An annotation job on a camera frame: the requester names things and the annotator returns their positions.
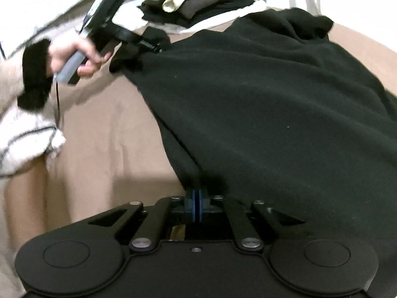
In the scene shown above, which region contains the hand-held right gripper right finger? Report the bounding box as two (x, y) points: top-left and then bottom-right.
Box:
(196, 189), (306, 252)

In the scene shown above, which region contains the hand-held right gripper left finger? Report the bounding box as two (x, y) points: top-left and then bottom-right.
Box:
(88, 189), (197, 253)

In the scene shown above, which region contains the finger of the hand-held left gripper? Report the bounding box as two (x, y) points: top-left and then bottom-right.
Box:
(116, 26), (170, 57)

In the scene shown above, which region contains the black garment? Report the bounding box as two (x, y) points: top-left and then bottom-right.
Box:
(110, 8), (397, 243)
(139, 0), (259, 29)

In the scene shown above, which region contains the person's left hand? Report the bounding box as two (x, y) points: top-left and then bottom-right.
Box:
(49, 34), (113, 78)

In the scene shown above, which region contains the white folded shirt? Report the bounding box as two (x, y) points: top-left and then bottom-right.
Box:
(112, 0), (268, 35)

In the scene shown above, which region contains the black folded garment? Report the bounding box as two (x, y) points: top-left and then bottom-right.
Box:
(139, 0), (259, 29)

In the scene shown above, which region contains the cream rolled garment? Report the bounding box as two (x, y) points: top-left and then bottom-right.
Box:
(160, 0), (187, 13)

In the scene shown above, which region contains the dark brown folded garment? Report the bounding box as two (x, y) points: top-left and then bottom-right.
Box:
(177, 0), (255, 18)

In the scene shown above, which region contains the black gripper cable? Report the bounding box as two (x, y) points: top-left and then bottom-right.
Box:
(53, 74), (63, 128)

